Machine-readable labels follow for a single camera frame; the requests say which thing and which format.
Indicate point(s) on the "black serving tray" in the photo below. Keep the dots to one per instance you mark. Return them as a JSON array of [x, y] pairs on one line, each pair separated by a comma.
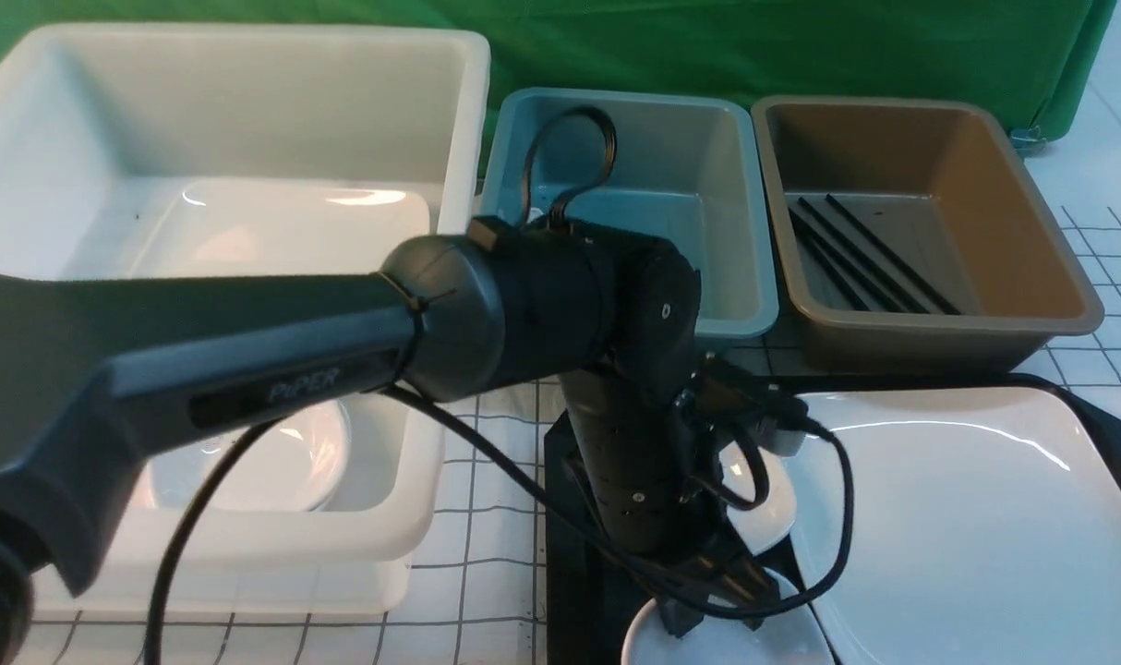
[[584, 597]]

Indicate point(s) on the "metal clip on backdrop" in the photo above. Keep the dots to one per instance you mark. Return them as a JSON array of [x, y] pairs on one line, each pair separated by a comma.
[[1028, 140]]

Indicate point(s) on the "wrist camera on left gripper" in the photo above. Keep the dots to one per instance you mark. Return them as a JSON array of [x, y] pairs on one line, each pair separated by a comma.
[[728, 405]]

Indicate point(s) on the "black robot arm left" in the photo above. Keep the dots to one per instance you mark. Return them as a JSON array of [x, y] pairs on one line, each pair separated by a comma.
[[98, 377]]

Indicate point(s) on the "large white plastic bin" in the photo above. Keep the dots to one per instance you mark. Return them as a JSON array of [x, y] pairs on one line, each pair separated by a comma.
[[97, 120]]

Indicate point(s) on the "black chopstick in brown bin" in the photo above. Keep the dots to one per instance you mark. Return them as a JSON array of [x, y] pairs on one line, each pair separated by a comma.
[[920, 282]]

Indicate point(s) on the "brown plastic bin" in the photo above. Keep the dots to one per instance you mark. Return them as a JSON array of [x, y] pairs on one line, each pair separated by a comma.
[[941, 185]]

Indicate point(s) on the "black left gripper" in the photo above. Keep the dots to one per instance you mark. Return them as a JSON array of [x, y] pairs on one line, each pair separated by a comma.
[[662, 499]]

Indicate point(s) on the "large white rice plate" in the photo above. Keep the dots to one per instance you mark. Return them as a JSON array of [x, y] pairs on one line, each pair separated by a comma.
[[986, 530]]

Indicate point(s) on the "green cloth backdrop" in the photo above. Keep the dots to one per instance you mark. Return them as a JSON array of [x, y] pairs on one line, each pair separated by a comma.
[[1025, 62]]

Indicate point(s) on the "white checked tablecloth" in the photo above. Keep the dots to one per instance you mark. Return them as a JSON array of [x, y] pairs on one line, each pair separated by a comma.
[[473, 590]]

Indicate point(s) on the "white square plate in bin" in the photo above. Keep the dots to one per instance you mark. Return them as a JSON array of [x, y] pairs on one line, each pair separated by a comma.
[[226, 226]]

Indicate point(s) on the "white bowl in bin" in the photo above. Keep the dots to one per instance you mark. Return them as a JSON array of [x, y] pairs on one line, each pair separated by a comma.
[[296, 466]]

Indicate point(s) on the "blue plastic bin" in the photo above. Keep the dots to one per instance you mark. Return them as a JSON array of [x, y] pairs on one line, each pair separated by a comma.
[[686, 170]]

